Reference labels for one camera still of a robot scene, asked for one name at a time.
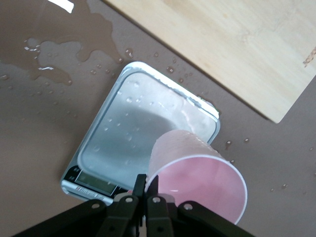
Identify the large spilled liquid puddle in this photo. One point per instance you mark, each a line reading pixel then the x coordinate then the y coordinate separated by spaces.
pixel 29 24

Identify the wooden cutting board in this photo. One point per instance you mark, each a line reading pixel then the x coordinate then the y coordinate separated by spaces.
pixel 222 49

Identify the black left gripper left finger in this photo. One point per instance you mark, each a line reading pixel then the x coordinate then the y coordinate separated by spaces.
pixel 98 217

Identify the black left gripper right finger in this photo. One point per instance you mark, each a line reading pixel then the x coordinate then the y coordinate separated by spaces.
pixel 197 222

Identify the brown table cover mat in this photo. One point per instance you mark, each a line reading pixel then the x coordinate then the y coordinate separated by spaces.
pixel 37 148

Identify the pink plastic cup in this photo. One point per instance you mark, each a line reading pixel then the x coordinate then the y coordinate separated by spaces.
pixel 197 177

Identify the silver digital kitchen scale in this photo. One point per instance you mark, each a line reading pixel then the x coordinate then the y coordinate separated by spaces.
pixel 138 118

